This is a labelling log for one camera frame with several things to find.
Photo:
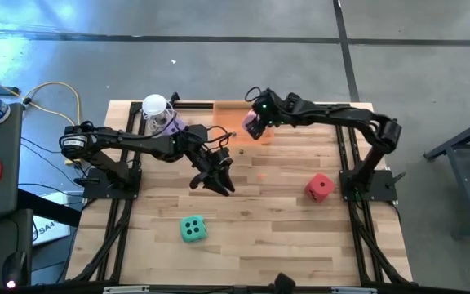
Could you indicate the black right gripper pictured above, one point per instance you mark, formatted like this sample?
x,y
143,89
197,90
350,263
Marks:
x,y
271,110

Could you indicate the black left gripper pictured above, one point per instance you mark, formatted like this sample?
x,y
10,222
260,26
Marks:
x,y
208,161

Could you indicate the orange translucent plastic bin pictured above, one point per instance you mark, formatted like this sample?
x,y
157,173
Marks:
x,y
229,118

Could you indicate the large teal foam die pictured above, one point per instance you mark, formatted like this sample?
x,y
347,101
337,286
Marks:
x,y
194,229

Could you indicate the large purple foam die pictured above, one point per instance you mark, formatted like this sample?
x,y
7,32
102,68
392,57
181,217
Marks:
x,y
176,127

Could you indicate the large red foam die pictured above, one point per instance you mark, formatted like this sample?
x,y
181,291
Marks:
x,y
320,188

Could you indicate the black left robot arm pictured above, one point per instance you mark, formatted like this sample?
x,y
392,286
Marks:
x,y
137,143

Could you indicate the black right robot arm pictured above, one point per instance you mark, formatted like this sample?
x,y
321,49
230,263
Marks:
x,y
341,116

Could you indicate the white printed sheet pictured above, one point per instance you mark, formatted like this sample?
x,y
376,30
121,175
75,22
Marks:
x,y
49,232

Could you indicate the dark grey metal stand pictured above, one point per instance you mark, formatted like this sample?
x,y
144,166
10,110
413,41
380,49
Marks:
x,y
467,175

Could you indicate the black computer mouse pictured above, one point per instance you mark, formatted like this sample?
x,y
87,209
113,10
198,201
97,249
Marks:
x,y
14,269

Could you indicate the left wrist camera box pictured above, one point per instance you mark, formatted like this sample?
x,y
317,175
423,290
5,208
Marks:
x,y
220,157

